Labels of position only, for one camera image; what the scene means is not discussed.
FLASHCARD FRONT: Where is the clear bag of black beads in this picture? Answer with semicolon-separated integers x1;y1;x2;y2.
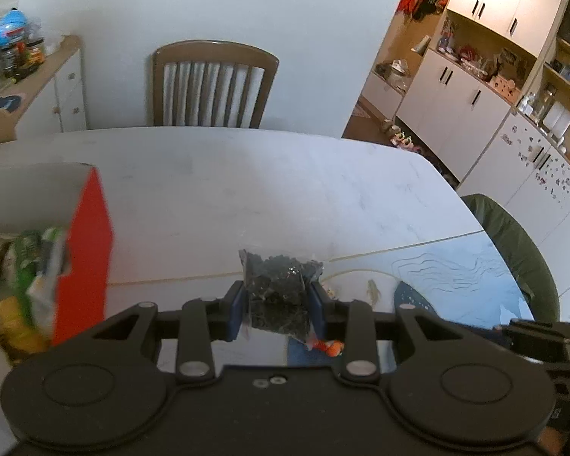
238;248;324;343

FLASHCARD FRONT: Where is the jar with green label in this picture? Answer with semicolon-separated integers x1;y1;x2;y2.
26;38;46;65

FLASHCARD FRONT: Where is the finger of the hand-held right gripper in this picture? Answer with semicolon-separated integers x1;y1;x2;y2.
493;320;570;372

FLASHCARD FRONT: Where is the pair of small shoes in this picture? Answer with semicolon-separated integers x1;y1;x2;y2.
380;119;418;150

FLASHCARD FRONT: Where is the green snack packet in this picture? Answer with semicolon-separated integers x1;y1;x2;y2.
13;227;71;338

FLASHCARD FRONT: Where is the wooden side cabinet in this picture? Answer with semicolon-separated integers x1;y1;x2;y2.
0;35;89;149

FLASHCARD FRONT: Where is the red cardboard box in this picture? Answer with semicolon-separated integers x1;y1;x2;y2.
0;162;115;347

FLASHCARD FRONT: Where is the brown wooden chair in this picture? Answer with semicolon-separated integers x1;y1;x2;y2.
152;40;281;129

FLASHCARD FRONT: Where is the dark glass jar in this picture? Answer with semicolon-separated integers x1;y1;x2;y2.
1;45;27;79

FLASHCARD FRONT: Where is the clear glass storage jar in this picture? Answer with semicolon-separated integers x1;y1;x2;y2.
531;84;556;120

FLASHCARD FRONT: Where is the blue globe toy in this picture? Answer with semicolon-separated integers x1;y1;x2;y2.
0;9;32;49

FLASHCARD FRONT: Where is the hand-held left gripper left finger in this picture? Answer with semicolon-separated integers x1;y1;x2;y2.
92;280;245;385

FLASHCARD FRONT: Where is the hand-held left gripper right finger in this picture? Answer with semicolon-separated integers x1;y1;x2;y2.
309;281;462;385

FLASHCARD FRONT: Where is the white canister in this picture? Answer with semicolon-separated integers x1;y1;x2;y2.
544;101;570;142

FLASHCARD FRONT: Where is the white wall cabinet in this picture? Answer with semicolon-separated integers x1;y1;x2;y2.
342;0;570;271

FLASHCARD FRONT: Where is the green padded chair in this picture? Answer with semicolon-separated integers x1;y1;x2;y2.
461;194;562;325

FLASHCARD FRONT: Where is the yellow snack packet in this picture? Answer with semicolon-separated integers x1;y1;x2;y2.
0;294;51;359

